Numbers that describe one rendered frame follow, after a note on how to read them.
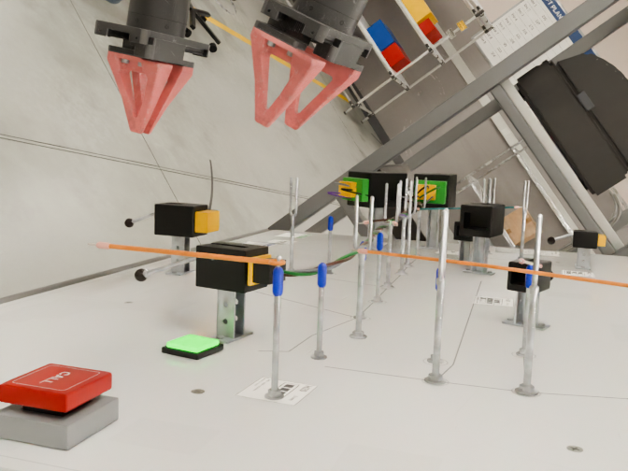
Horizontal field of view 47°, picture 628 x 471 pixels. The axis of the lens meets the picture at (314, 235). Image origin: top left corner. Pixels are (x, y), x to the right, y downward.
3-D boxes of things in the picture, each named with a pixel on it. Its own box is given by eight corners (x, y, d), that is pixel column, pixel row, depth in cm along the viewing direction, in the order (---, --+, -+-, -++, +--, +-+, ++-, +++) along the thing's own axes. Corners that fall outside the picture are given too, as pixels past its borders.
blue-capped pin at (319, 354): (315, 354, 66) (319, 260, 65) (330, 357, 65) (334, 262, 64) (306, 358, 65) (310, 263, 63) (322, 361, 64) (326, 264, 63)
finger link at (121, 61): (192, 141, 76) (207, 49, 74) (147, 139, 69) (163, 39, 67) (143, 127, 78) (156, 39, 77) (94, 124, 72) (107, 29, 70)
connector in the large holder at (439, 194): (446, 204, 134) (447, 181, 133) (443, 205, 131) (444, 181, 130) (415, 202, 135) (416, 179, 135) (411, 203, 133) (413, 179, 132)
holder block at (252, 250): (220, 279, 73) (221, 240, 73) (267, 286, 71) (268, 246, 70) (194, 286, 69) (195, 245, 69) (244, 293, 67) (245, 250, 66)
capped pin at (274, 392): (265, 392, 55) (270, 253, 54) (285, 394, 55) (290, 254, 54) (263, 399, 54) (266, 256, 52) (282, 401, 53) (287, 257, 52)
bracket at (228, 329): (233, 330, 73) (235, 281, 73) (253, 334, 72) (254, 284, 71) (206, 340, 69) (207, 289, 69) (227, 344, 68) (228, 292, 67)
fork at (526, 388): (537, 397, 56) (551, 216, 55) (513, 394, 57) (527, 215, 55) (538, 390, 58) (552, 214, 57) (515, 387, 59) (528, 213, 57)
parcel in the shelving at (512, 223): (497, 219, 741) (521, 204, 732) (503, 221, 779) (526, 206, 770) (515, 246, 733) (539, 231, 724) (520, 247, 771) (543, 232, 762)
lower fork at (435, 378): (444, 386, 58) (455, 210, 57) (421, 383, 59) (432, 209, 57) (447, 378, 60) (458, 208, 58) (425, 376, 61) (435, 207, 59)
